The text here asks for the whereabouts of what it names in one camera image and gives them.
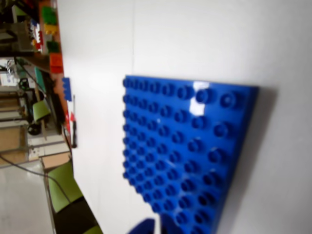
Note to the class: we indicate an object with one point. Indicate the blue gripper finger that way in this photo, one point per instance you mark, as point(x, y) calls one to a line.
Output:
point(146, 228)

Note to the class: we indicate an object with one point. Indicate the blue 8x8 stud plate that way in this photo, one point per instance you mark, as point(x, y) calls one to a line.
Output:
point(170, 146)

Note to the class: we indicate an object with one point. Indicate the green office chair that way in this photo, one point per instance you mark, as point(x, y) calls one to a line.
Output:
point(63, 182)
point(41, 111)

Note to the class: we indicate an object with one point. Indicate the blue brick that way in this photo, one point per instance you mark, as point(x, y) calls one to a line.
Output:
point(67, 89)

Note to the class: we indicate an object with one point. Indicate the orange brick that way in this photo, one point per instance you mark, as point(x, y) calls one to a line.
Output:
point(56, 62)

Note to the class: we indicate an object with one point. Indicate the small green brick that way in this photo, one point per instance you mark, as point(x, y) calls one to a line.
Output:
point(53, 46)

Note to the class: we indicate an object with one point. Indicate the yellow brick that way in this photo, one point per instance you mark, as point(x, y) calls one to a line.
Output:
point(51, 29)

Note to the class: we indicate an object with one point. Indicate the large green brick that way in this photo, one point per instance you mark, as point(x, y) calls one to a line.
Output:
point(49, 14)

